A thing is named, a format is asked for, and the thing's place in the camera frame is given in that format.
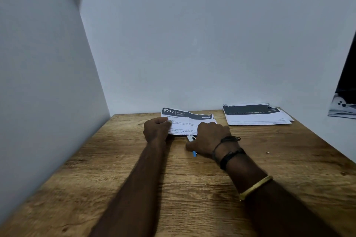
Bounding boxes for person's left hand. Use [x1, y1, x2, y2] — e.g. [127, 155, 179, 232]
[143, 117, 173, 148]

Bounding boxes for person's right hand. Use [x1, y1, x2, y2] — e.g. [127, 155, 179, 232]
[185, 121, 233, 160]

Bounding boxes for silver blue stapler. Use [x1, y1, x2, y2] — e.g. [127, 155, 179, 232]
[187, 135, 198, 158]

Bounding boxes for stack of printed papers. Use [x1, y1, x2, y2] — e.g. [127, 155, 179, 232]
[161, 107, 218, 136]

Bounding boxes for person's right forearm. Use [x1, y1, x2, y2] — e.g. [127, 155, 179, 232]
[214, 145, 340, 237]

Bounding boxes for person's left forearm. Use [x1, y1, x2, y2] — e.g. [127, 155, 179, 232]
[89, 142, 173, 237]

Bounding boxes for gold bangle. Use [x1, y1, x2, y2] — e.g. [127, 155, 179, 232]
[238, 176, 274, 202]

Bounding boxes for wooden table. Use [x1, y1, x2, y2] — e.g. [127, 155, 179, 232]
[0, 107, 356, 237]

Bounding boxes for papers on window sill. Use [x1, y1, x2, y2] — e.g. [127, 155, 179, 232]
[328, 93, 356, 119]

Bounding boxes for dark window with grille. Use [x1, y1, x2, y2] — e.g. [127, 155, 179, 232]
[335, 31, 356, 104]

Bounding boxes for thin black thread bracelet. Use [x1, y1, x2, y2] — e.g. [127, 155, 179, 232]
[211, 136, 241, 160]

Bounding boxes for black band bracelet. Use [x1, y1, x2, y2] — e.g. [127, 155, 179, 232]
[220, 148, 247, 171]

